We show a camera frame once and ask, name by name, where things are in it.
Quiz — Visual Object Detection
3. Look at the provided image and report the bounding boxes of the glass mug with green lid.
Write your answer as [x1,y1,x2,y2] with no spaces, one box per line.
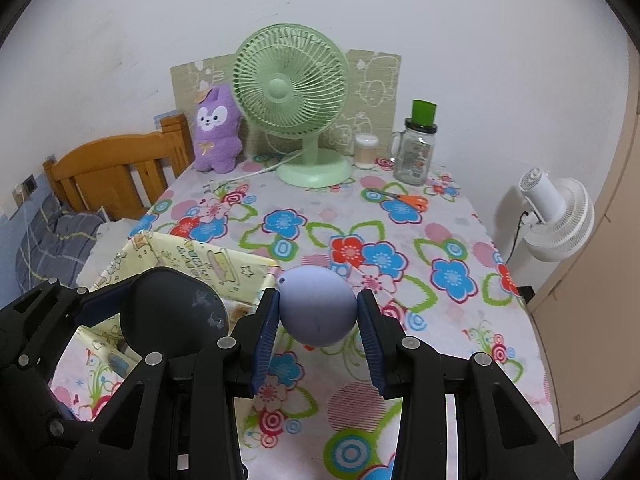
[390,99,439,186]

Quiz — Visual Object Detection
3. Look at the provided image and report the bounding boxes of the yellow printed box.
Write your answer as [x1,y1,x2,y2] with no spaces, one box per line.
[75,230,282,376]

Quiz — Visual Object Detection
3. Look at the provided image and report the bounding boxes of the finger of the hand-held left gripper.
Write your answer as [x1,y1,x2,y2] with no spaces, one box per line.
[0,279,132,346]
[10,347,101,453]

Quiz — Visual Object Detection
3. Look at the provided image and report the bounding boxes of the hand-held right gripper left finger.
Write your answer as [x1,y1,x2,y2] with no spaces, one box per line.
[67,290,280,480]

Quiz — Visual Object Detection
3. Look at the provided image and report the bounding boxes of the black fan cable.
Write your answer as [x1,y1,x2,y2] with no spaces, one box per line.
[505,207,531,266]

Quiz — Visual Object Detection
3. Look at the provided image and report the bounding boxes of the white fan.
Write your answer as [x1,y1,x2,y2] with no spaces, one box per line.
[518,168,596,263]

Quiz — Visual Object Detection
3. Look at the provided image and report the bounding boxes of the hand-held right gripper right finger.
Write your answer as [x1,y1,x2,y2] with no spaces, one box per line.
[356,290,576,480]

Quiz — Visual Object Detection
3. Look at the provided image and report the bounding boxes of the black round disc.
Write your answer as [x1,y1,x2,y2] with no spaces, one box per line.
[120,267,231,358]

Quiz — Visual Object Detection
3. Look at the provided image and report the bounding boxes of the green desk fan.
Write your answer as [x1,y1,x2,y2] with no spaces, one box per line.
[233,23,354,189]

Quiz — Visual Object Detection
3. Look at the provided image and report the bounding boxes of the orange scissors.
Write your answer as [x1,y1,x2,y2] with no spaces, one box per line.
[367,187,429,212]

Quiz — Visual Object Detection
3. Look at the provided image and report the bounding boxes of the wooden headboard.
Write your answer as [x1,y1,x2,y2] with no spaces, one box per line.
[42,114,196,221]

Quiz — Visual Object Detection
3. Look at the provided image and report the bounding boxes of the lilac ball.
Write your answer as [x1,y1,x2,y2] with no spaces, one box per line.
[277,266,358,348]

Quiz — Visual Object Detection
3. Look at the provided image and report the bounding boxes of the plaid blanket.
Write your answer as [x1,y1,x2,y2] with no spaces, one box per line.
[15,192,108,293]

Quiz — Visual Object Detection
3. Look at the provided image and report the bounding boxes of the white fan cable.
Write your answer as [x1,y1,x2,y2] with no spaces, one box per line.
[243,149,303,176]

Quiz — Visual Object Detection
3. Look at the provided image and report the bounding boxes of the purple plush toy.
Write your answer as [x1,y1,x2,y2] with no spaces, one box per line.
[192,82,244,174]

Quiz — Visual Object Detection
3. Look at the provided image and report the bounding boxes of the beige wardrobe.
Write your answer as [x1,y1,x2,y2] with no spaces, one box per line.
[527,35,640,446]

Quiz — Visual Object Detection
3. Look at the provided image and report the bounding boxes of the beige printed board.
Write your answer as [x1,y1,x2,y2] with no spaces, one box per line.
[170,49,402,168]

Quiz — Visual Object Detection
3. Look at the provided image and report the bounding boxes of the white pillow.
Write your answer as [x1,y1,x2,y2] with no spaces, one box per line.
[77,220,141,288]

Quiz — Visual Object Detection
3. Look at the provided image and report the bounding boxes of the cotton swab jar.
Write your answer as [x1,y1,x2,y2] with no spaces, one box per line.
[353,132,379,169]

